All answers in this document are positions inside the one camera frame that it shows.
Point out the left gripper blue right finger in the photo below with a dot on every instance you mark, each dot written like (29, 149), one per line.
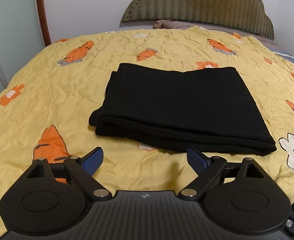
(198, 161)

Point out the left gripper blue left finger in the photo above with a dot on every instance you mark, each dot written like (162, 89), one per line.
(92, 161)

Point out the black trousers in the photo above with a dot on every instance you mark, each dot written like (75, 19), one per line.
(210, 109)

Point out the brown grey pillow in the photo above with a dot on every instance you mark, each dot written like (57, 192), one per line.
(170, 24)

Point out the frosted glass floral sliding door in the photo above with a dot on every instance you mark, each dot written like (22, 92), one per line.
(20, 37)

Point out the olive green padded headboard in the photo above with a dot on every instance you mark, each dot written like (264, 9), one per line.
(246, 15)

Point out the brown wooden door frame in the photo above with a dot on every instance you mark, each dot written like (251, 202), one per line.
(43, 22)

